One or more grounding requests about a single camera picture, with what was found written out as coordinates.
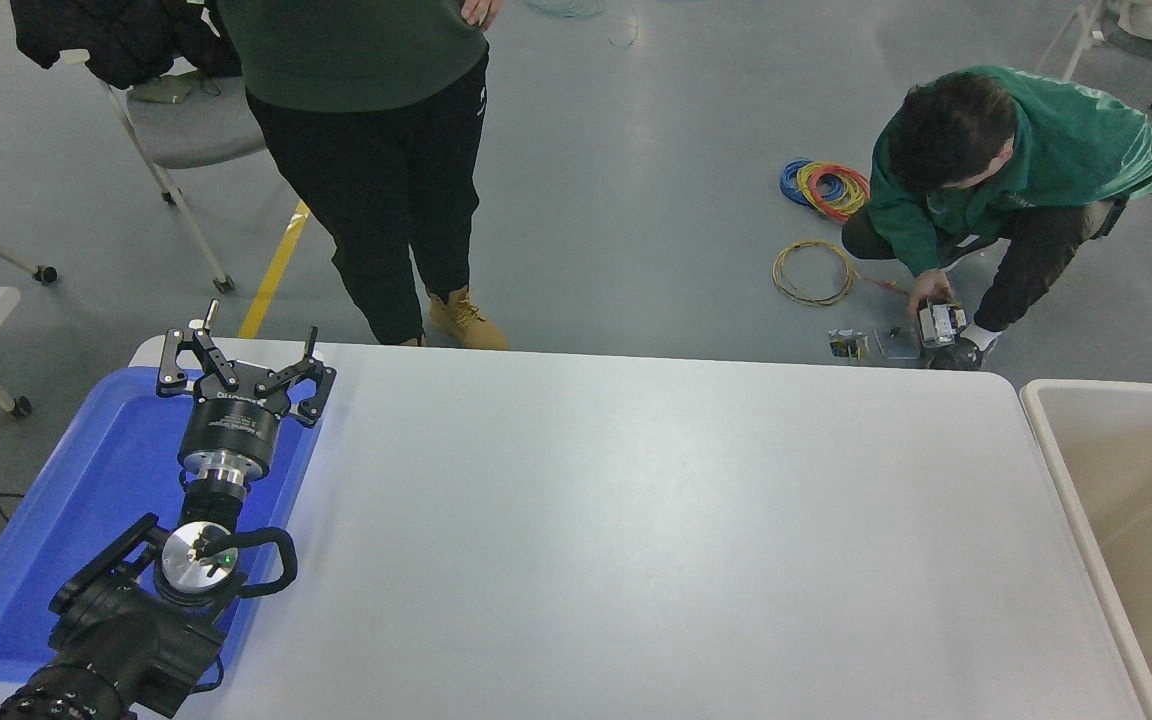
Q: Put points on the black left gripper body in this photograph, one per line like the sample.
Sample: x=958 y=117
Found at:
x=234 y=425

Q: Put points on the small clear white box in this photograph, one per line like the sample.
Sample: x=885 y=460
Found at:
x=939 y=325

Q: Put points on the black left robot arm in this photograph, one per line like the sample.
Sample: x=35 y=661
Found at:
x=126 y=640

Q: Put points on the person's left hand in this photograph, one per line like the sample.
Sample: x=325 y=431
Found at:
x=481 y=10

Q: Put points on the person's right hand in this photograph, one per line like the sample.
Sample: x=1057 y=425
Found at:
x=929 y=290

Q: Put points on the blue plastic tray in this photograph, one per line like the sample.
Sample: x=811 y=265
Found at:
x=66 y=520

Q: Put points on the grey chair with white legs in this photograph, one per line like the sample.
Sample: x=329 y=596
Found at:
x=186 y=125

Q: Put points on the person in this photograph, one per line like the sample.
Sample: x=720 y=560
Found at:
x=366 y=120
x=1056 y=150

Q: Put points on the black jacket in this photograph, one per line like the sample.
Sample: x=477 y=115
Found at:
x=106 y=35

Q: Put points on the flat clear plastic lid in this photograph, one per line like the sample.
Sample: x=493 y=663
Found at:
x=898 y=345

